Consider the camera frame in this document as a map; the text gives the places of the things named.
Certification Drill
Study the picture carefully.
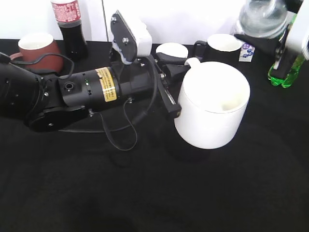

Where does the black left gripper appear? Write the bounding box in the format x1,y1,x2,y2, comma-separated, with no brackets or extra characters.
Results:
110,52,190,120

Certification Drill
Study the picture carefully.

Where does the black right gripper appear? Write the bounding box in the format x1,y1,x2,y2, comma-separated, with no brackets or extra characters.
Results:
235,23,298,79

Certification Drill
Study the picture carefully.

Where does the clear plastic water bottle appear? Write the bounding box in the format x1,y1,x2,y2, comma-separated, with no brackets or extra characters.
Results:
232,0,290,39

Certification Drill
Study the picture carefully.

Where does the large white ceramic mug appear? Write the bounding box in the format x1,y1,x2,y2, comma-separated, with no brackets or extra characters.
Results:
174,58,251,149

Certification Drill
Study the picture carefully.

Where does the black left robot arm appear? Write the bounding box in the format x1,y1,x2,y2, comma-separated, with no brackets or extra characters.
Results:
0,49,189,132

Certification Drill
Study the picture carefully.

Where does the small white cup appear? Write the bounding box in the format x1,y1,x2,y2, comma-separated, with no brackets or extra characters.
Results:
155,43,189,58

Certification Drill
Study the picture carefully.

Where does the green plastic bottle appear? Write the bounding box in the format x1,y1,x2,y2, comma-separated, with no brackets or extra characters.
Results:
267,13,309,88

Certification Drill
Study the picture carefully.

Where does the small blue-white milk carton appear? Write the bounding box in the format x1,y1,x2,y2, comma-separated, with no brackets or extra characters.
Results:
239,42,255,62

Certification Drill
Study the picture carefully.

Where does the black ceramic mug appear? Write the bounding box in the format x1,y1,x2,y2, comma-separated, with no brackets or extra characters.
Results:
193,34,242,67

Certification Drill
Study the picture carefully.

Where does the cola bottle red label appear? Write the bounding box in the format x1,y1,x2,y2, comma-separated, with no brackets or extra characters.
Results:
50,0,88,61

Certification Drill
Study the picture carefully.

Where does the brown ceramic mug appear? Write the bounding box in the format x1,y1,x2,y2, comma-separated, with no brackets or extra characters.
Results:
10,32,64,72

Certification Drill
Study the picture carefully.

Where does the black table cloth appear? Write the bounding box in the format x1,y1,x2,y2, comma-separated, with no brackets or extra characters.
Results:
0,51,309,232

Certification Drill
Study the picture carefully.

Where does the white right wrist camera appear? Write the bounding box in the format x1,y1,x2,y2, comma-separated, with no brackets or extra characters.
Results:
285,0,309,60

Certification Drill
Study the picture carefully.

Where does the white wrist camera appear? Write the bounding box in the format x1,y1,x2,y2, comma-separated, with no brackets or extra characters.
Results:
111,9,152,65
285,0,309,60

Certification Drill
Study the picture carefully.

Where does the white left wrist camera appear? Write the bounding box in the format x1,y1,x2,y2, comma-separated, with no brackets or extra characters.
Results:
111,9,152,65

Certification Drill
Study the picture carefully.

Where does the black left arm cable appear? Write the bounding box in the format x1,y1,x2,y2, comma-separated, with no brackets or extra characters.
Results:
0,52,167,152

